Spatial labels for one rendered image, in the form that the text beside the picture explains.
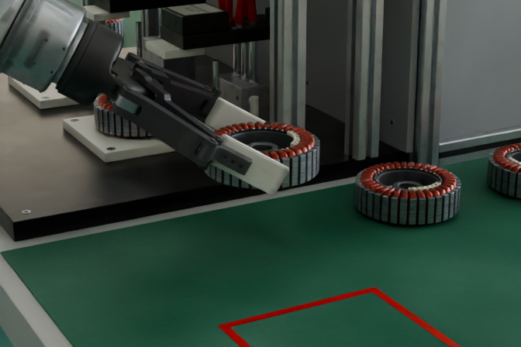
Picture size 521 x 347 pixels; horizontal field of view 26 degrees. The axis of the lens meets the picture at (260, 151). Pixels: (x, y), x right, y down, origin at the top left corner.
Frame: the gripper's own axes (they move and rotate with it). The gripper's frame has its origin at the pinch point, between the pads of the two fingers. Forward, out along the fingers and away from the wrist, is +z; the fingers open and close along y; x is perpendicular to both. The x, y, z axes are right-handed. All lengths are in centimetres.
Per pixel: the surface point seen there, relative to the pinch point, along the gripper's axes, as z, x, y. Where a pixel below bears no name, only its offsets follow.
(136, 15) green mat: -8, -17, -111
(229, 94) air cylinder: 1.0, -4.2, -34.1
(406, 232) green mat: 18.1, -0.9, -1.7
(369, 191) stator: 13.5, 0.3, -5.2
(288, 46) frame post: 0.4, 7.9, -15.0
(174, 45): -8.6, -1.4, -31.0
